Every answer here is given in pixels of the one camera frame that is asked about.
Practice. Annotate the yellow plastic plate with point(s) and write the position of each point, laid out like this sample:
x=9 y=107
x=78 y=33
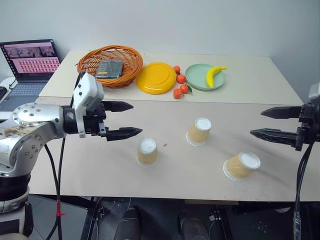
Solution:
x=156 y=78

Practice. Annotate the dark rounded shape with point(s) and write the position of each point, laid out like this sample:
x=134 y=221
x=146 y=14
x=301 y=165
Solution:
x=193 y=226
x=128 y=225

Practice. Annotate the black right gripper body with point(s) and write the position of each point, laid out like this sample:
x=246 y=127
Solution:
x=310 y=125

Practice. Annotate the black table frame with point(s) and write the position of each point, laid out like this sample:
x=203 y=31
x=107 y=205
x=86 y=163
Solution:
x=86 y=220

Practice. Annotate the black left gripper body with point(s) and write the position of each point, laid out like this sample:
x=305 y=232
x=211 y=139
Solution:
x=96 y=122

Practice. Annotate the grey open laptop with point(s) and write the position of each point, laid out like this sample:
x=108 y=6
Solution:
x=30 y=65

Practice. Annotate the tan paper cup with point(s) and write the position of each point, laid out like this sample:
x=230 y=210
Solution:
x=198 y=132
x=240 y=166
x=147 y=155

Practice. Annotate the clear plastic tool case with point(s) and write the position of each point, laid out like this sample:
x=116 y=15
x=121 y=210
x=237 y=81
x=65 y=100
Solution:
x=108 y=69

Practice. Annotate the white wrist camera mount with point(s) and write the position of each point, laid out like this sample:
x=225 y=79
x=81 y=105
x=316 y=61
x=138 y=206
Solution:
x=87 y=90
x=315 y=93

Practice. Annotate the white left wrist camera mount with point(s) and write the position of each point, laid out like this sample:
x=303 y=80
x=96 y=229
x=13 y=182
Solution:
x=87 y=90

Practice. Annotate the yellow banana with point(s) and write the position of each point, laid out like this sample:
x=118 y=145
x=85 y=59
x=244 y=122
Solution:
x=211 y=75

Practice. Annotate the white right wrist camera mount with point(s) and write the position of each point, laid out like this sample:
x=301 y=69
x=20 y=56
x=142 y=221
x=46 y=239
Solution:
x=315 y=93

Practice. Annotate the orange woven basket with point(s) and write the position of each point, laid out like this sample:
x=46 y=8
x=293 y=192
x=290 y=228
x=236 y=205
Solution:
x=87 y=63

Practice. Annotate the orange tangerine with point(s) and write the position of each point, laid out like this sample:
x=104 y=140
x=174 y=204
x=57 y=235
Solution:
x=184 y=88
x=181 y=79
x=177 y=93
x=177 y=69

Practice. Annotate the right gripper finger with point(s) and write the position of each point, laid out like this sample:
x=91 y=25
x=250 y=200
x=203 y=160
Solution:
x=275 y=136
x=282 y=112

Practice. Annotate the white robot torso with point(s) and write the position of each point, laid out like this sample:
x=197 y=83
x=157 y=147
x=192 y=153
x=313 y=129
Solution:
x=12 y=222

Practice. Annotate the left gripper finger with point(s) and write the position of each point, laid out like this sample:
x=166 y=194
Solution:
x=122 y=133
x=117 y=106

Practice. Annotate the green plastic plate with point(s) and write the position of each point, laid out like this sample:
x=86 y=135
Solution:
x=197 y=77

